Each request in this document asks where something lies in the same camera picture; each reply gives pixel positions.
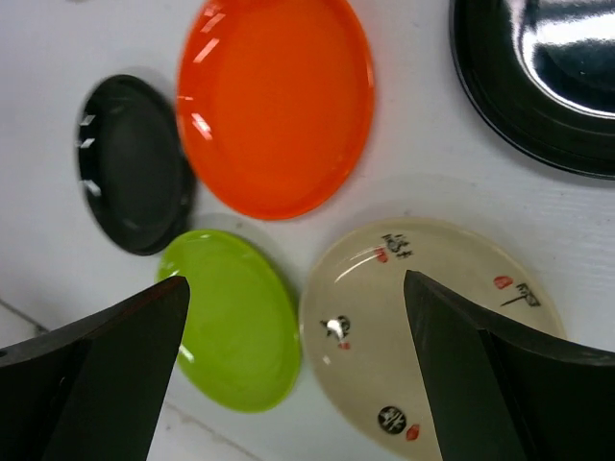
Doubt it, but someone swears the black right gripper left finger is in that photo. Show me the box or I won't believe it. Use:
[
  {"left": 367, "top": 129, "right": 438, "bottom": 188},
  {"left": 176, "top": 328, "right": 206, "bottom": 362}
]
[{"left": 1, "top": 276, "right": 190, "bottom": 460}]

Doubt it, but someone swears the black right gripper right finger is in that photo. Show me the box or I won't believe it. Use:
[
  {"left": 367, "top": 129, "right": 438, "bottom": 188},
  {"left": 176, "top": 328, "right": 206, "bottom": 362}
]
[{"left": 404, "top": 271, "right": 614, "bottom": 460}]

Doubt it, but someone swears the beige plate with calligraphy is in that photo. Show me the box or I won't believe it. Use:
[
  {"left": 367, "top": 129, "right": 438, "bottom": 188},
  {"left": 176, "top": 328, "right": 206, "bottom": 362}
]
[{"left": 300, "top": 218, "right": 565, "bottom": 460}]

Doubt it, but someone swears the lime green plate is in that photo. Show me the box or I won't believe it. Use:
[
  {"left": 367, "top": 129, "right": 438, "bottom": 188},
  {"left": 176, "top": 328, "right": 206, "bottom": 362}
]
[{"left": 157, "top": 230, "right": 301, "bottom": 413}]

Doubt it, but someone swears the small black plate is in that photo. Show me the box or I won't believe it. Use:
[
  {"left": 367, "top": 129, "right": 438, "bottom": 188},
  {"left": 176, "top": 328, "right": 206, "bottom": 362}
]
[{"left": 74, "top": 74, "right": 196, "bottom": 255}]

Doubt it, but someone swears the glossy black plate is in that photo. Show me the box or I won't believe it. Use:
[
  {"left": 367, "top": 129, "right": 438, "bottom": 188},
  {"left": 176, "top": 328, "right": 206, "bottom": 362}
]
[{"left": 449, "top": 1, "right": 614, "bottom": 180}]

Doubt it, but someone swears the orange plastic plate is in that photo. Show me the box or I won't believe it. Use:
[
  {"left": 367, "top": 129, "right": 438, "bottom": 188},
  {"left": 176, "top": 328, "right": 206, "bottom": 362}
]
[{"left": 177, "top": 1, "right": 376, "bottom": 220}]

